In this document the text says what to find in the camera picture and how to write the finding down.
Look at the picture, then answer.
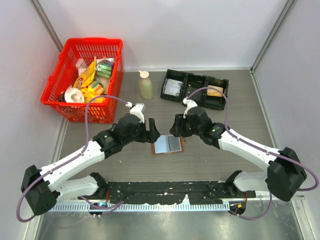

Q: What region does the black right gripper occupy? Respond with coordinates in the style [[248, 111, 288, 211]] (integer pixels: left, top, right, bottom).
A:
[[170, 113, 203, 137]]

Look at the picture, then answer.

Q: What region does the brown leather card holder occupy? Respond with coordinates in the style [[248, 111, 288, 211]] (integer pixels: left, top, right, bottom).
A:
[[151, 135, 186, 155]]

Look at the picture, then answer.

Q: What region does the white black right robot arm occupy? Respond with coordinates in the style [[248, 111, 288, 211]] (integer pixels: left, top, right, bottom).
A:
[[169, 106, 307, 202]]

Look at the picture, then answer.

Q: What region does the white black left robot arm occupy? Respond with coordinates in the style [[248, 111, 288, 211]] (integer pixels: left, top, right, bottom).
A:
[[21, 113, 160, 216]]

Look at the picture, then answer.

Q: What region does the white card stack in tray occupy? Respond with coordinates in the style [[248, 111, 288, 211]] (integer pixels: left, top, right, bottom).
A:
[[163, 78, 183, 97]]

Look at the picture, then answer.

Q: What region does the gold card stack in tray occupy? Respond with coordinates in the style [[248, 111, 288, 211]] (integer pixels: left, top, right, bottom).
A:
[[206, 85, 224, 97]]

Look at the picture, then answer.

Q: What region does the green liquid squeeze bottle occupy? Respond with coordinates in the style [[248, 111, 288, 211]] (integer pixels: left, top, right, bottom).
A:
[[138, 70, 153, 100]]

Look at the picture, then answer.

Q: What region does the black three-compartment tray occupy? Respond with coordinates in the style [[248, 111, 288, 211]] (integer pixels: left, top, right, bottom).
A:
[[160, 69, 229, 110]]

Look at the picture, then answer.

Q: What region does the yellow boxed snack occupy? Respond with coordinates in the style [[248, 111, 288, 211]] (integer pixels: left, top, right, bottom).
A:
[[80, 86, 106, 104]]

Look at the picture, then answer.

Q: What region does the green sponge pack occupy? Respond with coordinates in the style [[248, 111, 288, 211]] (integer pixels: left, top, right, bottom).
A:
[[96, 62, 113, 78]]

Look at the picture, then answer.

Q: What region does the red plastic shopping basket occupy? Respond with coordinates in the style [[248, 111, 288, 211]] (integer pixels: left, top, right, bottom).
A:
[[40, 37, 124, 124]]

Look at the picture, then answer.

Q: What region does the yellow snack bag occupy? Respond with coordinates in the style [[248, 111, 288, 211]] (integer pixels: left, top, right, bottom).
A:
[[73, 57, 97, 90]]

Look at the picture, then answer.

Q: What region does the white tape roll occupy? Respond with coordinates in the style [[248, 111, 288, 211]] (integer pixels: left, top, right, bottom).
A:
[[63, 87, 85, 104]]

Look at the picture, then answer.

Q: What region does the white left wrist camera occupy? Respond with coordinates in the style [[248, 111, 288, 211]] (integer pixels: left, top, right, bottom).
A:
[[125, 101, 147, 123]]

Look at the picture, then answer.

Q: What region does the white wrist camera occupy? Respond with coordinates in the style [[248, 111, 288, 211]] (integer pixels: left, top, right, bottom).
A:
[[182, 97, 198, 119], [125, 101, 147, 123]]

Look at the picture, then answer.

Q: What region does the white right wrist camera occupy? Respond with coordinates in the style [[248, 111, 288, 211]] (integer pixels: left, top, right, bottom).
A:
[[182, 97, 198, 119]]

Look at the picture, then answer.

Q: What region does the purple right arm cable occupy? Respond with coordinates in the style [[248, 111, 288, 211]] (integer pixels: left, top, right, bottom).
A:
[[182, 86, 320, 221]]

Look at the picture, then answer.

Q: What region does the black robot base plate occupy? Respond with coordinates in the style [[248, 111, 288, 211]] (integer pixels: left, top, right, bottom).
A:
[[85, 181, 256, 205]]

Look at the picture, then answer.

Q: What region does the aluminium front rail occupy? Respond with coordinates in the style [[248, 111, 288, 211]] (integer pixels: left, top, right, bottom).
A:
[[31, 179, 306, 213]]

